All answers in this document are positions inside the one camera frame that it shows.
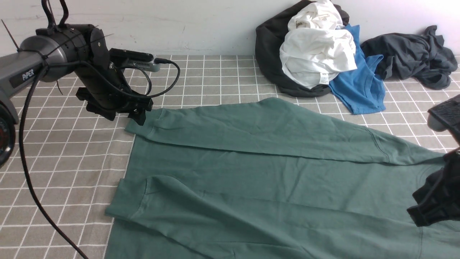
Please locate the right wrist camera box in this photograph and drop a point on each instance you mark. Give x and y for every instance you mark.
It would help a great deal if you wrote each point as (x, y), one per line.
(446, 117)

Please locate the black garment in pile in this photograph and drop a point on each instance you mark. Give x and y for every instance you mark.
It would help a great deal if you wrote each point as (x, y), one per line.
(269, 37)

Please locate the blue t-shirt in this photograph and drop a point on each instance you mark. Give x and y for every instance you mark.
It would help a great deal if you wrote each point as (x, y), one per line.
(360, 90)

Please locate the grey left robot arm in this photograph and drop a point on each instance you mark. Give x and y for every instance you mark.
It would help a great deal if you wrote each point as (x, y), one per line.
(57, 52)

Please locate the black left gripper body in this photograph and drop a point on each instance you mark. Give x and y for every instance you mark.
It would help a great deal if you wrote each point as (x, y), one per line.
(107, 92)

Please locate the white crumpled garment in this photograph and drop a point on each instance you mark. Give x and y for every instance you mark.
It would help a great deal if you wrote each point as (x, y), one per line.
(317, 46)

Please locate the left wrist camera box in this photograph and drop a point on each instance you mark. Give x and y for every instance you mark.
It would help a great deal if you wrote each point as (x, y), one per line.
(134, 59)

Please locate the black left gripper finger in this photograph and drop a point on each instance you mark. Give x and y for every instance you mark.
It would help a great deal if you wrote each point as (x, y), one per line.
(138, 116)

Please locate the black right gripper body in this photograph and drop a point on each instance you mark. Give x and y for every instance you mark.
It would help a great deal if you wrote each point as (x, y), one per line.
(439, 198)

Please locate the green long-sleeve top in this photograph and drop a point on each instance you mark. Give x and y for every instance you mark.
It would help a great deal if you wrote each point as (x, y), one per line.
(271, 180)

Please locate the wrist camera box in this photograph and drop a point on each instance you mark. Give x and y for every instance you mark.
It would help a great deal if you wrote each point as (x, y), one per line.
(446, 117)
(134, 59)

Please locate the dark grey crumpled garment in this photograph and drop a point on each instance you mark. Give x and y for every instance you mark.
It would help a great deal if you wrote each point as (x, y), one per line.
(423, 57)

